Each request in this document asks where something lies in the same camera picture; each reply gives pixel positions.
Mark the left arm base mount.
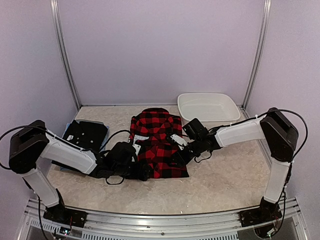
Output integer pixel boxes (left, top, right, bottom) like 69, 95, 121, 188
43, 207, 88, 228

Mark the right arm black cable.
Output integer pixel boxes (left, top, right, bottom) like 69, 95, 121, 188
194, 107, 308, 166

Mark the front aluminium rail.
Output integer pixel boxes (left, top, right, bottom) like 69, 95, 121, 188
15, 198, 309, 240

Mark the right aluminium frame post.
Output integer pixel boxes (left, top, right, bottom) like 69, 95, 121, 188
241, 0, 272, 111

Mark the red black plaid shirt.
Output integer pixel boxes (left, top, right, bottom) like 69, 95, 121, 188
130, 107, 189, 179

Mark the white plastic tub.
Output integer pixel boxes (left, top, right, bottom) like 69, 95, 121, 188
177, 93, 242, 127

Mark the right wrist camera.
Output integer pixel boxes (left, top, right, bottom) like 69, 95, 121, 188
167, 134, 188, 150

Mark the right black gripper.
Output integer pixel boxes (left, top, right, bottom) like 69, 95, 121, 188
167, 138, 204, 168

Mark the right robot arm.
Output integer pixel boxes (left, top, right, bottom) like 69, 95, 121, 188
167, 107, 299, 222

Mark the light blue folded shirt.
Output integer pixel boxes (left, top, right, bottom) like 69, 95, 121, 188
59, 121, 111, 173

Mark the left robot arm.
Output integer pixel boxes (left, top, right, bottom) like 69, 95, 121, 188
8, 120, 152, 223

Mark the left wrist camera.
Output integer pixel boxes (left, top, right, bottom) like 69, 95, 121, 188
128, 139, 141, 155

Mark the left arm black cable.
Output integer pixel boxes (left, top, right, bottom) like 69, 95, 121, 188
0, 124, 132, 186

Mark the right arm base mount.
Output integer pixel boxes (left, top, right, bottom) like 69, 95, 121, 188
239, 205, 283, 227

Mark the aluminium frame post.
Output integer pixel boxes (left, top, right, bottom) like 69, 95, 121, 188
50, 0, 82, 111
241, 0, 272, 111

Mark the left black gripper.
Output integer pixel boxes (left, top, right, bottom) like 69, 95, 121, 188
112, 161, 154, 181

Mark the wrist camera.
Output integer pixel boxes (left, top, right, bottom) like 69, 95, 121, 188
167, 134, 188, 150
128, 139, 141, 155

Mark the left aluminium frame post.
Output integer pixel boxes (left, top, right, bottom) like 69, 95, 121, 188
50, 0, 82, 111

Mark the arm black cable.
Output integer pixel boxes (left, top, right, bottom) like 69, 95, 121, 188
0, 124, 132, 186
194, 107, 308, 166

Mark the black folded shirt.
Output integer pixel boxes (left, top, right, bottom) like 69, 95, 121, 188
62, 120, 108, 151

